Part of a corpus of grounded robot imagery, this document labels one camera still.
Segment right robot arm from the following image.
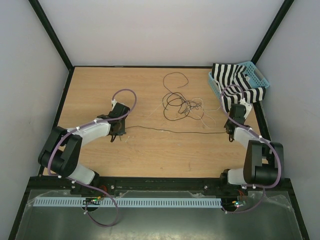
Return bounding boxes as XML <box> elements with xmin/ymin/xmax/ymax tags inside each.
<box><xmin>218</xmin><ymin>103</ymin><xmax>285</xmax><ymax>195</ymax></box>

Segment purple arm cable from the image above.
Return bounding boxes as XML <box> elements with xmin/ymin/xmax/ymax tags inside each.
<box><xmin>47</xmin><ymin>88</ymin><xmax>138</xmax><ymax>227</ymax></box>
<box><xmin>219</xmin><ymin>84</ymin><xmax>285</xmax><ymax>215</ymax></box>

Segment black white striped cloth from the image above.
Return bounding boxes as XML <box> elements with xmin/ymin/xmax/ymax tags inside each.
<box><xmin>211</xmin><ymin>63</ymin><xmax>267</xmax><ymax>113</ymax></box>

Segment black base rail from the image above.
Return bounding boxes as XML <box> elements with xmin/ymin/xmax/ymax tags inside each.
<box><xmin>69</xmin><ymin>176</ymin><xmax>250</xmax><ymax>197</ymax></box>

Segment black wire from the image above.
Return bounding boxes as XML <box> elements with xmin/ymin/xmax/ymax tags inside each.
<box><xmin>161</xmin><ymin>72</ymin><xmax>204</xmax><ymax>122</ymax></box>

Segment light blue slotted cable duct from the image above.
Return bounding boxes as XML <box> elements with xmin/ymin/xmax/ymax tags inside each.
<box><xmin>32</xmin><ymin>197</ymin><xmax>222</xmax><ymax>209</ymax></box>

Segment grey wire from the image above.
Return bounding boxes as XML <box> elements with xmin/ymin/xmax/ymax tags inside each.
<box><xmin>124</xmin><ymin>125</ymin><xmax>227</xmax><ymax>135</ymax></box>

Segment white wire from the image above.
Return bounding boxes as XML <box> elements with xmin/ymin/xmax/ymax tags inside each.
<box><xmin>189</xmin><ymin>97</ymin><xmax>227</xmax><ymax>128</ymax></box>

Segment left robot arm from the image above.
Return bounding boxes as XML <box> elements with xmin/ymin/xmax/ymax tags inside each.
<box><xmin>38</xmin><ymin>102</ymin><xmax>130</xmax><ymax>194</ymax></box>

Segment black cage frame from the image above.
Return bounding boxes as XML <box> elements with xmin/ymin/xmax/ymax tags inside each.
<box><xmin>0</xmin><ymin>0</ymin><xmax>320</xmax><ymax>240</ymax></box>

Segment light blue perforated basket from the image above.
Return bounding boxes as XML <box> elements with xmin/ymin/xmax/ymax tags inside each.
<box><xmin>207</xmin><ymin>61</ymin><xmax>270</xmax><ymax>99</ymax></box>

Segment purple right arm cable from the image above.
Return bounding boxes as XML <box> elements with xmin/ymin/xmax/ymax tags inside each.
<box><xmin>219</xmin><ymin>84</ymin><xmax>285</xmax><ymax>215</ymax></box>

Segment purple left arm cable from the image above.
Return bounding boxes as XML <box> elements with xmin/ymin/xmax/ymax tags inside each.
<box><xmin>47</xmin><ymin>88</ymin><xmax>138</xmax><ymax>227</ymax></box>

